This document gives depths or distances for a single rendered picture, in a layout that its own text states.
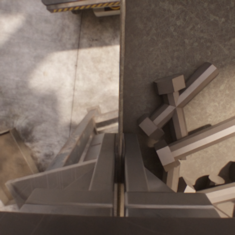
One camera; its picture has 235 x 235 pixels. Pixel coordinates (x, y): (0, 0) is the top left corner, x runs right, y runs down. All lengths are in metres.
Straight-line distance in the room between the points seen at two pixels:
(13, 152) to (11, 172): 0.20
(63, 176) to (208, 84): 0.37
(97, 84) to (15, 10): 0.72
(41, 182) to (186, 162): 0.36
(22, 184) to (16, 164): 1.18
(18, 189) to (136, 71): 0.43
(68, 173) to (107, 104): 0.86
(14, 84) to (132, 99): 1.30
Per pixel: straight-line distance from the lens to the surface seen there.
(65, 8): 0.97
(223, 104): 0.20
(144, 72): 0.17
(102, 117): 1.03
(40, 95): 1.35
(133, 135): 0.15
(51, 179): 0.46
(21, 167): 1.67
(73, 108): 1.28
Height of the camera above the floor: 1.20
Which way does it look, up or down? 74 degrees down
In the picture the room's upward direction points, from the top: 176 degrees counter-clockwise
